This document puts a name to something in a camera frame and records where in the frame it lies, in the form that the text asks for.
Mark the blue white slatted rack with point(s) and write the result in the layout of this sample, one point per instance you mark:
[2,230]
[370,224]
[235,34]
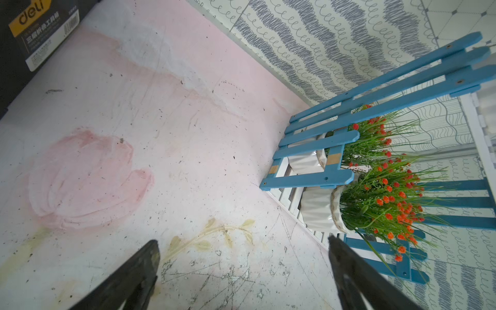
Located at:
[460,191]

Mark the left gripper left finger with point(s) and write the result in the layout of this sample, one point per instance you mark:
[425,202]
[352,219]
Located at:
[130,286]

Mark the black plastic toolbox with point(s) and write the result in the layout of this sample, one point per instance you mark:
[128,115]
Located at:
[31,31]

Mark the red flower plant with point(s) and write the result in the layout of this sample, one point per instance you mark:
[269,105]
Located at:
[376,139]

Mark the orange flower potted plant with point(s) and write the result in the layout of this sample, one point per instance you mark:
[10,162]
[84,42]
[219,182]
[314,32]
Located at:
[384,201]

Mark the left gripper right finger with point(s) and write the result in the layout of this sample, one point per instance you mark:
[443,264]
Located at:
[358,283]

